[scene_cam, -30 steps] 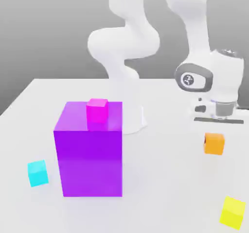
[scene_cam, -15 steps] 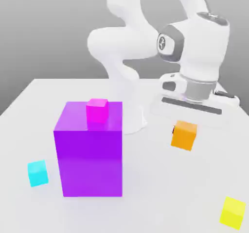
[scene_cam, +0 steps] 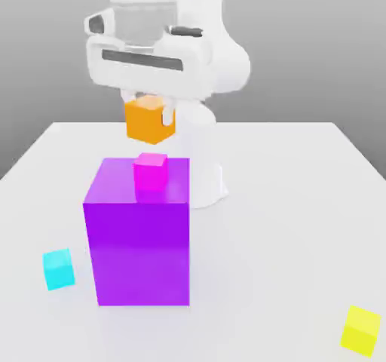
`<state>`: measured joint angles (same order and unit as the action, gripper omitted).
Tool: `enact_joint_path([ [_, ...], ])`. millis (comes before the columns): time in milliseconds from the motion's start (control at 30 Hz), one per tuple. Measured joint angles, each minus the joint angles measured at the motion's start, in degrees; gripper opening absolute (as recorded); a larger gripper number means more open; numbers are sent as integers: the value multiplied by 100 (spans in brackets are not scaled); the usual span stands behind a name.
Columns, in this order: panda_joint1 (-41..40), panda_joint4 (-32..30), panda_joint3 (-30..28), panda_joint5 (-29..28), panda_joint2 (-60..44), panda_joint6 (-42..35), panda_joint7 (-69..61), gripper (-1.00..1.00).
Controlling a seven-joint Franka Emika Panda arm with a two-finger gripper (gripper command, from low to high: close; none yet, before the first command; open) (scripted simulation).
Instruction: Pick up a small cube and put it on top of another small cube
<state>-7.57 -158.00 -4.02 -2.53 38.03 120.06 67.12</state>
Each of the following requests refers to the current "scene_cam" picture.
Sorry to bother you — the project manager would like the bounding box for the small magenta cube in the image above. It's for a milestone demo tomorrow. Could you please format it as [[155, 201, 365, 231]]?
[[133, 152, 169, 193]]

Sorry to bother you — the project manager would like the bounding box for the small cyan cube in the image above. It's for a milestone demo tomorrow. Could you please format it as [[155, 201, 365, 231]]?
[[41, 247, 76, 292]]

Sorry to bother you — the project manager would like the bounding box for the small orange cube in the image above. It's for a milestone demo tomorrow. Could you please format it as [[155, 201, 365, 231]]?
[[124, 95, 176, 146]]

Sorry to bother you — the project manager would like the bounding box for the small yellow cube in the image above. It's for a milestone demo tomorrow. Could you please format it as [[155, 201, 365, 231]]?
[[339, 305, 383, 359]]

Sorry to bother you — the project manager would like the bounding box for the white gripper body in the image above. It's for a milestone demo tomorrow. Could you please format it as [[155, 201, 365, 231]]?
[[86, 33, 214, 101]]

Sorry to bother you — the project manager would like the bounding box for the large purple box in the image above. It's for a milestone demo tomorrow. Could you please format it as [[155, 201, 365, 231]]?
[[82, 157, 191, 308]]

